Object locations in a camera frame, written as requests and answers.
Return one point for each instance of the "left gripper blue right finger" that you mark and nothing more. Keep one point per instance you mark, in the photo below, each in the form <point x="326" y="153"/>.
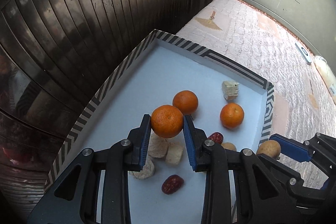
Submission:
<point x="194" y="139"/>

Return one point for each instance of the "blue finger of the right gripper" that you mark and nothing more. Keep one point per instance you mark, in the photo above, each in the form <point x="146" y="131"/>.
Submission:
<point x="284" y="174"/>
<point x="292" y="148"/>

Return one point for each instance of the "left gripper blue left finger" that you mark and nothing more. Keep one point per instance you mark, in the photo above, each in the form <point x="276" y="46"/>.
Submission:
<point x="140" y="137"/>

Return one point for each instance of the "beige cake piece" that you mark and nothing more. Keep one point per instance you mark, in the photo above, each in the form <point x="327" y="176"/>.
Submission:
<point x="174" y="154"/>
<point x="147" y="171"/>
<point x="158" y="146"/>

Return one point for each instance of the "red jujube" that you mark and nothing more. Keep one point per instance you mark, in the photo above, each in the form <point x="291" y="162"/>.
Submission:
<point x="172" y="184"/>
<point x="216" y="137"/>

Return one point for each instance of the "brown longan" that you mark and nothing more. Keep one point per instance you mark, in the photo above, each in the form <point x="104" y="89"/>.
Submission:
<point x="229" y="146"/>
<point x="270" y="148"/>

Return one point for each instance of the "beige cake piece top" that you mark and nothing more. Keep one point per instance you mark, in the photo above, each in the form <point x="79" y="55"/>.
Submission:
<point x="147" y="171"/>

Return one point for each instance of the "orange mandarin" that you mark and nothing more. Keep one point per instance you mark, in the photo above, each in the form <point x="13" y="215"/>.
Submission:
<point x="186" y="101"/>
<point x="232" y="115"/>
<point x="167" y="121"/>

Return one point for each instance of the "small beige cake cube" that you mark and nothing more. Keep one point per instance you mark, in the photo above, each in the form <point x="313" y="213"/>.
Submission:
<point x="230" y="90"/>

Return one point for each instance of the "striped white tray box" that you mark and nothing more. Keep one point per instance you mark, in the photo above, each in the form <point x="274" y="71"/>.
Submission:
<point x="91" y="183"/>

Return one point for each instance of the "wrapped white daikon radish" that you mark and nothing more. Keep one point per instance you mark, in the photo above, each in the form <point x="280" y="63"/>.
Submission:
<point x="327" y="75"/>

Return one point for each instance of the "white square electronic device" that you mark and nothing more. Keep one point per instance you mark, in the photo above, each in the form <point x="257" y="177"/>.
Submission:
<point x="304" y="53"/>

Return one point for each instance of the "pink quilted bed cover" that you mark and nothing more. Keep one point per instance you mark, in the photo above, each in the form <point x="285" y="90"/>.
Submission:
<point x="302" y="104"/>

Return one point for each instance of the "dark wooden slatted panel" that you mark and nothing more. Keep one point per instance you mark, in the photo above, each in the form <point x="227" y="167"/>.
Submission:
<point x="55" y="55"/>

